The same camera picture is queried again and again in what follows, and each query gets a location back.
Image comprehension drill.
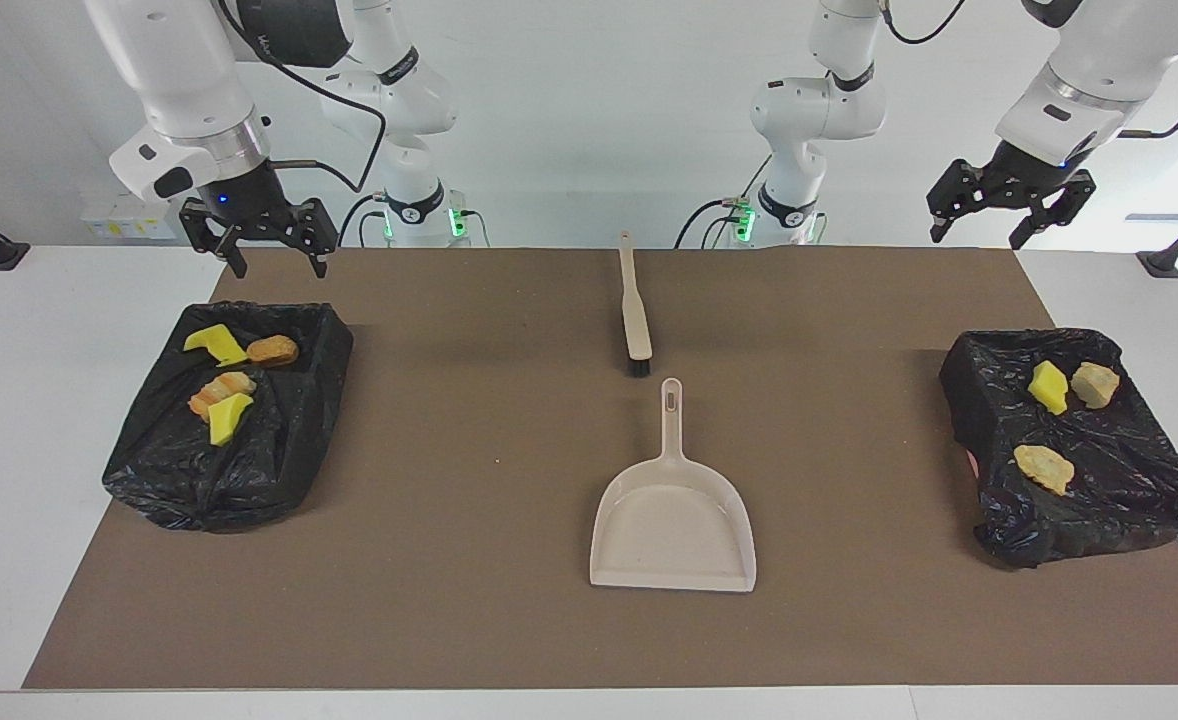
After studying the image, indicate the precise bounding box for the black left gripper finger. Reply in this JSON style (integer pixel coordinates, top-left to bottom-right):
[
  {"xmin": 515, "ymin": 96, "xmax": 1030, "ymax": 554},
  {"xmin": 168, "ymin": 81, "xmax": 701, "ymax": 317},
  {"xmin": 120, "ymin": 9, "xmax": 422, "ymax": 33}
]
[
  {"xmin": 1008, "ymin": 188, "xmax": 1072, "ymax": 251},
  {"xmin": 926, "ymin": 158, "xmax": 982, "ymax": 245}
]

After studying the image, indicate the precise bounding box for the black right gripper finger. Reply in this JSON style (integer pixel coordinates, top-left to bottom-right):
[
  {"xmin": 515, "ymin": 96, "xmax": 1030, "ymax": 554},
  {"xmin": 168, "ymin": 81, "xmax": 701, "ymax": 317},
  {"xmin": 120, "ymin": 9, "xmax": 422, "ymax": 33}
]
[
  {"xmin": 295, "ymin": 196, "xmax": 340, "ymax": 280},
  {"xmin": 179, "ymin": 200, "xmax": 250, "ymax": 280}
]

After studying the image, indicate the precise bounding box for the notched yellow sponge piece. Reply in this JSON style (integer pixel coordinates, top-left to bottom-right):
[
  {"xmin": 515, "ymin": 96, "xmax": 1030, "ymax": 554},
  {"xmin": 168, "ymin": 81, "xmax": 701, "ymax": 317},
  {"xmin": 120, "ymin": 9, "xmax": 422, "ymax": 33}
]
[{"xmin": 183, "ymin": 324, "xmax": 249, "ymax": 368}]

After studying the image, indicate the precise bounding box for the brown oval bread roll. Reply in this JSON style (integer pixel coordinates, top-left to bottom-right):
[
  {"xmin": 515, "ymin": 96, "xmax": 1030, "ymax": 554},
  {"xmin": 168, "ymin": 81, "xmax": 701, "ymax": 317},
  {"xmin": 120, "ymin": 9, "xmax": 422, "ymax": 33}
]
[{"xmin": 247, "ymin": 335, "xmax": 300, "ymax": 368}]

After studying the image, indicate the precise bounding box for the striped orange croissant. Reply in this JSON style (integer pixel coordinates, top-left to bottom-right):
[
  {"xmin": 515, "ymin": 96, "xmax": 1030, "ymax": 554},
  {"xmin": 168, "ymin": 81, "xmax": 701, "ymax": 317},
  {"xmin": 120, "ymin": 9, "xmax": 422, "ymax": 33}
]
[{"xmin": 188, "ymin": 371, "xmax": 258, "ymax": 421}]

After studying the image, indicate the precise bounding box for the plain yellow sponge piece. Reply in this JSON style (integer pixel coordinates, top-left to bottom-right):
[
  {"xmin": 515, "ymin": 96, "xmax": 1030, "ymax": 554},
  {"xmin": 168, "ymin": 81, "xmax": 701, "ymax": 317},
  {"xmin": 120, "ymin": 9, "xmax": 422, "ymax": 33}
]
[{"xmin": 1028, "ymin": 360, "xmax": 1071, "ymax": 416}]

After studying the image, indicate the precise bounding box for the yellow green sponge wedge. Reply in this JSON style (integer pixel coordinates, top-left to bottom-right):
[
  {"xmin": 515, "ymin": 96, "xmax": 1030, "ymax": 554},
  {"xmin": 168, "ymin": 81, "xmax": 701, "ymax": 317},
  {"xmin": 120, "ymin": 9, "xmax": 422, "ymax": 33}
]
[{"xmin": 208, "ymin": 392, "xmax": 255, "ymax": 447}]

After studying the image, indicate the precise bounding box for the small curled croissant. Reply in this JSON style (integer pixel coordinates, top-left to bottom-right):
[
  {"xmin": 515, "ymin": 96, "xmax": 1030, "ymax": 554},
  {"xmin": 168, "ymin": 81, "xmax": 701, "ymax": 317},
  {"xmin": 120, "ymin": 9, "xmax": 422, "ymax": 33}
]
[{"xmin": 1070, "ymin": 362, "xmax": 1121, "ymax": 410}]

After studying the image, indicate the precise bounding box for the pale flaky pastry piece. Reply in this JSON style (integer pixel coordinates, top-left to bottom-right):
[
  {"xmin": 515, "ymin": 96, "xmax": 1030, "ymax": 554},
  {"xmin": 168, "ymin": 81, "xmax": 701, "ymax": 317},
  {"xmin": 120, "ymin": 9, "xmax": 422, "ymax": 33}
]
[{"xmin": 1013, "ymin": 444, "xmax": 1077, "ymax": 497}]

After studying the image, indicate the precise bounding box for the beige hand brush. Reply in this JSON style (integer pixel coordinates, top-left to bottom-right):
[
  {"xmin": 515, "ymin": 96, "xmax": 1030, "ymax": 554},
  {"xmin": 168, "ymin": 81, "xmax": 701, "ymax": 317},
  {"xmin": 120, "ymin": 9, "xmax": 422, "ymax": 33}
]
[{"xmin": 617, "ymin": 232, "xmax": 654, "ymax": 379}]

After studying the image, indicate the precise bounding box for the beige plastic dustpan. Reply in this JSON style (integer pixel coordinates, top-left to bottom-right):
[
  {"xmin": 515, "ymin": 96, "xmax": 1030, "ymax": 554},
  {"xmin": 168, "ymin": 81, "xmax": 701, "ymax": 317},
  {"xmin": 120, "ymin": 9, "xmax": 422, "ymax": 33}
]
[{"xmin": 589, "ymin": 377, "xmax": 758, "ymax": 594}]

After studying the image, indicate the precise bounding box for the black bag lined bin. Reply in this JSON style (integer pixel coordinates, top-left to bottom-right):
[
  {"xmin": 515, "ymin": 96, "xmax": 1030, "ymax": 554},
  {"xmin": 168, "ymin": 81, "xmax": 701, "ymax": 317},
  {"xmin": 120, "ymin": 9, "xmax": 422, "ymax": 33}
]
[
  {"xmin": 939, "ymin": 327, "xmax": 1178, "ymax": 569},
  {"xmin": 101, "ymin": 301, "xmax": 356, "ymax": 533}
]

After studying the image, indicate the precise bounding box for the brown table mat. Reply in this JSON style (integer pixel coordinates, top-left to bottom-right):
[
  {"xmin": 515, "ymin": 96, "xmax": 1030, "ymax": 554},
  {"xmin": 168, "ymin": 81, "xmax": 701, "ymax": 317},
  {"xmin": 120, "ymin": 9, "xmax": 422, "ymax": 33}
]
[{"xmin": 22, "ymin": 247, "xmax": 1178, "ymax": 691}]

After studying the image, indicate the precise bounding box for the black base cable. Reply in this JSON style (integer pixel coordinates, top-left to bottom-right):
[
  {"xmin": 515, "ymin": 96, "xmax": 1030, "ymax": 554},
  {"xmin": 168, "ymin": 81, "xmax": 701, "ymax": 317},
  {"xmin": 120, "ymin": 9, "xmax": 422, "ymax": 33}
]
[
  {"xmin": 337, "ymin": 193, "xmax": 490, "ymax": 249},
  {"xmin": 674, "ymin": 155, "xmax": 775, "ymax": 249}
]

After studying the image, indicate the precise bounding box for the white wall socket box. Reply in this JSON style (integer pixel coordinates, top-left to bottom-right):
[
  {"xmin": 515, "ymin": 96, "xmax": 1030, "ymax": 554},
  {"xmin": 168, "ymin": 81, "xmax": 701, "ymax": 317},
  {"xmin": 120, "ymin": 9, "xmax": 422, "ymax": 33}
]
[{"xmin": 82, "ymin": 192, "xmax": 186, "ymax": 241}]

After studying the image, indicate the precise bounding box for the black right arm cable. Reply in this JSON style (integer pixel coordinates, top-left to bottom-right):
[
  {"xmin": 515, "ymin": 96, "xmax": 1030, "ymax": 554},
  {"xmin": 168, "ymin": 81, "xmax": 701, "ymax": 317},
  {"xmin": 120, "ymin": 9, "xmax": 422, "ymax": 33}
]
[{"xmin": 214, "ymin": 0, "xmax": 388, "ymax": 194}]

